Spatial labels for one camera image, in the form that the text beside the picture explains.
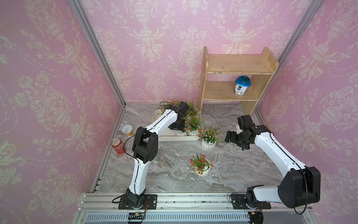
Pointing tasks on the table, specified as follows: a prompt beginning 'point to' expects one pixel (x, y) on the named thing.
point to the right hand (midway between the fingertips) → (232, 141)
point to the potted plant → (193, 111)
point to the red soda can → (118, 145)
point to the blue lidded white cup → (242, 83)
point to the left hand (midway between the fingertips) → (178, 129)
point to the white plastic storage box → (172, 136)
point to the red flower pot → (202, 164)
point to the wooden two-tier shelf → (231, 77)
